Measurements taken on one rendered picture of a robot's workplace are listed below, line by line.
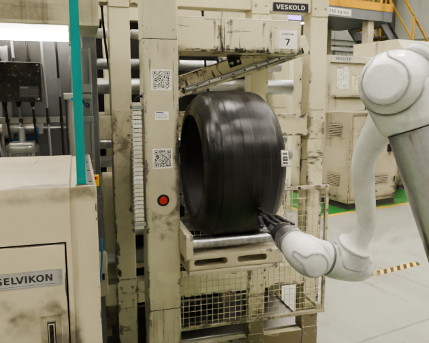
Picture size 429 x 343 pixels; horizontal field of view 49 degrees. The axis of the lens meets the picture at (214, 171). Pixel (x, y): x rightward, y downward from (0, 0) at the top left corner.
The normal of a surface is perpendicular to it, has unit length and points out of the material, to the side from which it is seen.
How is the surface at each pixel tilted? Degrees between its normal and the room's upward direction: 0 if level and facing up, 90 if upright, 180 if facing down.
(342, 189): 90
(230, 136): 63
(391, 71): 89
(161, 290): 90
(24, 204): 90
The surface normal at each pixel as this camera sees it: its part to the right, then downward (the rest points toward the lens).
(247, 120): 0.21, -0.52
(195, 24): 0.28, 0.15
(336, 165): -0.88, 0.07
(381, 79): -0.55, 0.05
